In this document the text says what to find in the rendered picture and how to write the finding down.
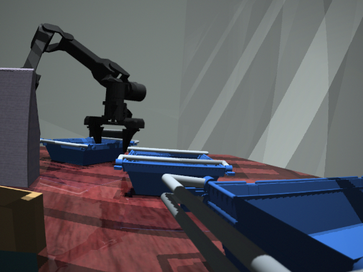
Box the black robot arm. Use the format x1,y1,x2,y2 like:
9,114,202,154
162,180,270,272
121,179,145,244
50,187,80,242
22,23,146,101

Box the white wire bar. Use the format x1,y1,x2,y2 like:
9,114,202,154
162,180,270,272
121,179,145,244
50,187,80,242
161,193,309,272

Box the tan open-top box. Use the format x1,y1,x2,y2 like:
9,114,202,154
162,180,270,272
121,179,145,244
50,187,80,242
0,186,47,255

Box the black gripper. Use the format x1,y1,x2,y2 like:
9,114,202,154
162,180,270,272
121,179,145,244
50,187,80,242
84,98,145,153

